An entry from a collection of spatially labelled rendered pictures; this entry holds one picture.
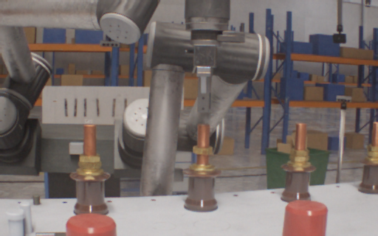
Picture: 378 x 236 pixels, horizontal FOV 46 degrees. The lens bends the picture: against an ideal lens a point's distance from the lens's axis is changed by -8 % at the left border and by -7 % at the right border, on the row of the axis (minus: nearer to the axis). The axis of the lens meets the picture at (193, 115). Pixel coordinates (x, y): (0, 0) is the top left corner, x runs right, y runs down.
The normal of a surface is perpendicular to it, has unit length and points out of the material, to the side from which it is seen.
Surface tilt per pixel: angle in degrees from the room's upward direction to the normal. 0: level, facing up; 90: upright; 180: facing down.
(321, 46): 90
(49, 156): 90
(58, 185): 90
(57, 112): 90
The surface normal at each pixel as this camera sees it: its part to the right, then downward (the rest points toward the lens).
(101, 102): 0.31, 0.11
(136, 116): 0.15, -0.41
